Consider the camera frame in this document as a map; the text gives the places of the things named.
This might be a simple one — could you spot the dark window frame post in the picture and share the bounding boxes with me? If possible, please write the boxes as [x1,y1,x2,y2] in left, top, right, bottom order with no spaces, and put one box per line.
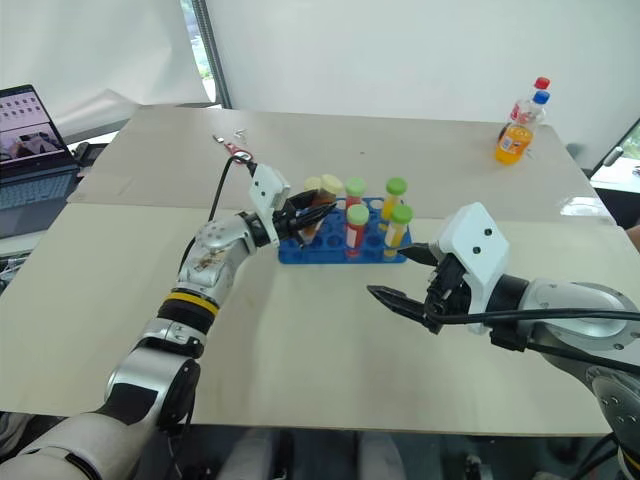
[191,0,234,110]

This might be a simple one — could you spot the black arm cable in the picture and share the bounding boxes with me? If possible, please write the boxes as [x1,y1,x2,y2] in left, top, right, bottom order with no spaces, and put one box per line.
[427,308,640,372]
[178,149,259,276]

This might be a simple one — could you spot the clear bottle red cap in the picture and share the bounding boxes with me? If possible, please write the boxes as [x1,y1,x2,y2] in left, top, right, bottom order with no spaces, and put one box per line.
[498,76,553,144]

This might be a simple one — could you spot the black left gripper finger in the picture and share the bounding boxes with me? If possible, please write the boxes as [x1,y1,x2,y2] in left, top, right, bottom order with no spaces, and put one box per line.
[292,188,337,207]
[295,202,340,232]

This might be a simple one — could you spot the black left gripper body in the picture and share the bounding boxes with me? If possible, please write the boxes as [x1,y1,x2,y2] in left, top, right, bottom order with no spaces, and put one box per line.
[272,192,310,249]

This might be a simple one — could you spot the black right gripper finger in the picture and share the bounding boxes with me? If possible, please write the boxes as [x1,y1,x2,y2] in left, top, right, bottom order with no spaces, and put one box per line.
[366,284,430,327]
[401,242,444,269]

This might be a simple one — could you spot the blue test tube rack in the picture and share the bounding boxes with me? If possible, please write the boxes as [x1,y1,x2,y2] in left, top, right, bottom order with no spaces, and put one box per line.
[276,196,413,266]

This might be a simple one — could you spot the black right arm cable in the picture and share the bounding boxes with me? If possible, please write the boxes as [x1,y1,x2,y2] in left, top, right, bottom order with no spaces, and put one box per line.
[427,308,640,372]

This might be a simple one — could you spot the green cap red liquid tube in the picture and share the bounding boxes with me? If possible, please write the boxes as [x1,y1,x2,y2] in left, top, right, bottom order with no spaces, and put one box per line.
[344,176,370,211]
[344,203,372,260]

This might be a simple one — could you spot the open grey laptop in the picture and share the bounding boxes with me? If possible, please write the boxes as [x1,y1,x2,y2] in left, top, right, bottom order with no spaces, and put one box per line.
[0,84,83,241]

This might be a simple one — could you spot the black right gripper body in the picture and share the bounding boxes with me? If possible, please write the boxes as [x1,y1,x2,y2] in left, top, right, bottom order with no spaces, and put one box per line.
[423,252,475,336]

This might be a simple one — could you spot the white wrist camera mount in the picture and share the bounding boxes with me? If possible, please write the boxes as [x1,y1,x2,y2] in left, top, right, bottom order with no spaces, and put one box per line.
[436,201,512,335]
[247,162,292,227]

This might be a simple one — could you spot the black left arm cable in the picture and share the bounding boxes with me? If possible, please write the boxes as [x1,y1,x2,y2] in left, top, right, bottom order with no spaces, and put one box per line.
[178,149,259,276]

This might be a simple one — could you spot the cream cap orange liquid tube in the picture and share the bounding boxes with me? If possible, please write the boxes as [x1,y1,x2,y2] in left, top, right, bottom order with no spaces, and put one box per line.
[301,173,346,247]

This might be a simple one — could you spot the white backdrop sheet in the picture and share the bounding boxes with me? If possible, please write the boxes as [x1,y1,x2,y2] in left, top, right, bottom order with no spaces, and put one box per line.
[0,0,218,144]

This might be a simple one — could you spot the green cap yellow liquid tube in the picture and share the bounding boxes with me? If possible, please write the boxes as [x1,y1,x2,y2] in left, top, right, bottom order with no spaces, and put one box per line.
[382,203,416,262]
[380,176,409,231]

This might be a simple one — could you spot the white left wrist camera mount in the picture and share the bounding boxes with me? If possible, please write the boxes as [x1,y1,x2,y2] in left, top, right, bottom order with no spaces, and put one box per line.
[247,162,292,227]

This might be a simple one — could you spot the orange soda bottle blue cap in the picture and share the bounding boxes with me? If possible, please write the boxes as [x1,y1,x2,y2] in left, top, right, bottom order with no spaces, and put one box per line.
[494,90,552,167]

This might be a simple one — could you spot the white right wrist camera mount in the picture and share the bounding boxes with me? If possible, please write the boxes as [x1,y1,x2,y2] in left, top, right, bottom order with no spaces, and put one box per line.
[436,201,512,335]

